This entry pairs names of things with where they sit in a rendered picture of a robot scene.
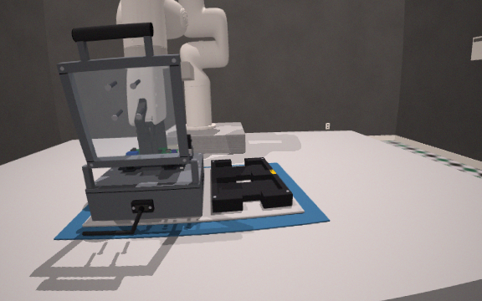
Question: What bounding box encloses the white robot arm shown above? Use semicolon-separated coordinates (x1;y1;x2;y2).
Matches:
116;0;228;130

